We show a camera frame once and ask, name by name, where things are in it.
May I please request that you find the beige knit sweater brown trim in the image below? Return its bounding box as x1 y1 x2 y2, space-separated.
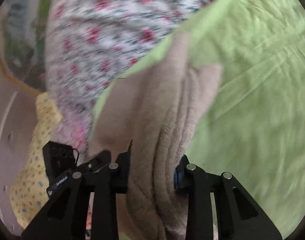
89 32 222 239

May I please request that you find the yellow cartoon print blanket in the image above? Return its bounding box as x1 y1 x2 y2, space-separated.
9 93 62 229

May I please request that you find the purple pink floral pillow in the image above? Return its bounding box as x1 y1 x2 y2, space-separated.
51 104 96 153

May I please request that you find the light green bed sheet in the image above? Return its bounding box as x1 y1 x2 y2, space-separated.
88 0 305 240

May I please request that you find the red floral white quilt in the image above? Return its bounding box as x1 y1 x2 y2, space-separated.
45 0 214 112

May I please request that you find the gold framed headboard picture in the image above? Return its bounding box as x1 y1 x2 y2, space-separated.
0 0 52 94

